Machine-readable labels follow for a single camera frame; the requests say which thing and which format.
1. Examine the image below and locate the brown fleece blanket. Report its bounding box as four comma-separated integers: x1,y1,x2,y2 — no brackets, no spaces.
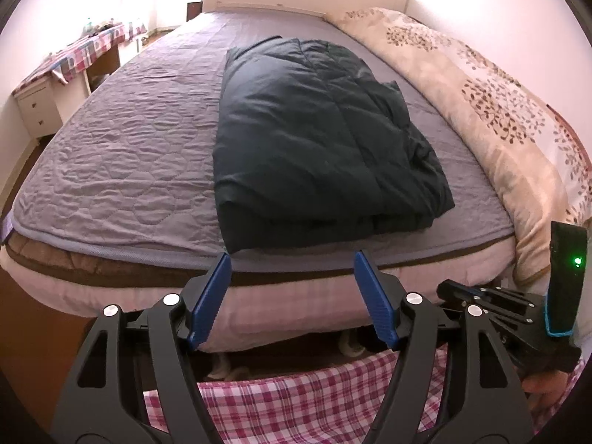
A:
0,233,361,288

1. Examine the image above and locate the dark teal puffer jacket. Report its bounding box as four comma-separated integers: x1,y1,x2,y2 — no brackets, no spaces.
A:
212,34,456,254

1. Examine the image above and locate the desk with plaid tablecloth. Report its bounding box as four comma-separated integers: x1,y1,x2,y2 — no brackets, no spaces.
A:
16,21,149,93

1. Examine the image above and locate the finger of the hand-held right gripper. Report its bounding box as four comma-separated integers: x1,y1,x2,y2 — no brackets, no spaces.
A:
436,280,550,312
483,306,547,339

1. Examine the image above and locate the person's right hand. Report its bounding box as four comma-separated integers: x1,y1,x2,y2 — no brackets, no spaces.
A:
522,370,579,414

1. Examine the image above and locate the white drawer cabinet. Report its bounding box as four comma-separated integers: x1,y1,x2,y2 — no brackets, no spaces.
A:
13,85,63,137

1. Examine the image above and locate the bed with grey quilt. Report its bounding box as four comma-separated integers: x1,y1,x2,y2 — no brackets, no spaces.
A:
9,9,516,273

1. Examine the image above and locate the beige leaf-print blanket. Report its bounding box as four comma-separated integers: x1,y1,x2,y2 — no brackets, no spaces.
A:
324,7,592,287

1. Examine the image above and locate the pink bed sheet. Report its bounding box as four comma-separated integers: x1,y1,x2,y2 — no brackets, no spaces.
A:
0,245,516,353

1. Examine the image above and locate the person's pink plaid clothing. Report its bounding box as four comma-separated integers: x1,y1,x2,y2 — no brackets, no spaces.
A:
143,342,569,444

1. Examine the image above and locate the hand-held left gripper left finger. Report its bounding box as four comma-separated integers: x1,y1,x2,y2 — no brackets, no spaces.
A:
48,253,232,444

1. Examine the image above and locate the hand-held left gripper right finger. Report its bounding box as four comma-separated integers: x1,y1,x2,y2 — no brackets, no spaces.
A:
354,250,539,444

